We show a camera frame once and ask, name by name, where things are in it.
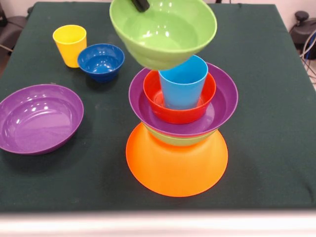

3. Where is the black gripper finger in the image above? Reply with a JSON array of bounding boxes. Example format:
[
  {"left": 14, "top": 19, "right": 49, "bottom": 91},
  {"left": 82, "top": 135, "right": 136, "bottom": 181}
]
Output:
[{"left": 130, "top": 0, "right": 151, "bottom": 13}]

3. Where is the small green plastic bowl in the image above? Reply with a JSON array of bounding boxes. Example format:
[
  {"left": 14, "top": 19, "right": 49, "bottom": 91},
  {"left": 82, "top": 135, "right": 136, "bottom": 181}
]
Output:
[{"left": 109, "top": 0, "right": 218, "bottom": 71}]

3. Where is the blue plastic bowl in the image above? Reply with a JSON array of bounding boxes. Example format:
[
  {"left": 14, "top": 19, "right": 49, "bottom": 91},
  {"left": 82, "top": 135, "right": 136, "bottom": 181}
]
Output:
[{"left": 77, "top": 43, "right": 125, "bottom": 83}]

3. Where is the light blue plastic cup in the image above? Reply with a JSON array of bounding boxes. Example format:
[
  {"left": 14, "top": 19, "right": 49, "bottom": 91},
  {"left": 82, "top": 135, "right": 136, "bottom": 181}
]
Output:
[{"left": 158, "top": 54, "right": 209, "bottom": 111}]

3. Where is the small red plastic bowl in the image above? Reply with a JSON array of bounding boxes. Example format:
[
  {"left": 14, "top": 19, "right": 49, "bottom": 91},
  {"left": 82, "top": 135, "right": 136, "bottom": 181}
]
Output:
[{"left": 143, "top": 70, "right": 217, "bottom": 124}]

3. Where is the purple plastic bowl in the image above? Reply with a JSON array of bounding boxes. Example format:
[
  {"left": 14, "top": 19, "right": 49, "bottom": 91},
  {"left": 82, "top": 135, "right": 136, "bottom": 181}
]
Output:
[
  {"left": 128, "top": 62, "right": 239, "bottom": 138},
  {"left": 0, "top": 83, "right": 84, "bottom": 156}
]

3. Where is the large green plastic bowl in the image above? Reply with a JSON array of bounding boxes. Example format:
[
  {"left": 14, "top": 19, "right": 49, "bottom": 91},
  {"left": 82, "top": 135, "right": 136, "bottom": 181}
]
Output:
[{"left": 143, "top": 123, "right": 218, "bottom": 147}]

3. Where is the large orange plastic bowl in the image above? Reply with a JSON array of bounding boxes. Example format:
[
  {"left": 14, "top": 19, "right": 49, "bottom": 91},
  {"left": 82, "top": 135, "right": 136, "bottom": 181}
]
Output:
[{"left": 125, "top": 122, "right": 229, "bottom": 198}]

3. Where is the yellow plastic cup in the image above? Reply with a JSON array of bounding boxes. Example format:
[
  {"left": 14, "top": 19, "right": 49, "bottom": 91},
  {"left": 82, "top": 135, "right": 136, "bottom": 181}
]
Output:
[{"left": 52, "top": 24, "right": 87, "bottom": 69}]

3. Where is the dark grey stand base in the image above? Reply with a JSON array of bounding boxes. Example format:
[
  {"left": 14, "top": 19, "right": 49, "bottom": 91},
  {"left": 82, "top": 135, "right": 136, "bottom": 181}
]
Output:
[
  {"left": 0, "top": 4, "right": 28, "bottom": 54},
  {"left": 289, "top": 11, "right": 316, "bottom": 47}
]

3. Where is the dark green tablecloth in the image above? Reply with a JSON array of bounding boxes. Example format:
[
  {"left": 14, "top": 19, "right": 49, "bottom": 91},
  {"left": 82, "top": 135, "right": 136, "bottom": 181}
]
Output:
[{"left": 0, "top": 1, "right": 316, "bottom": 213}]

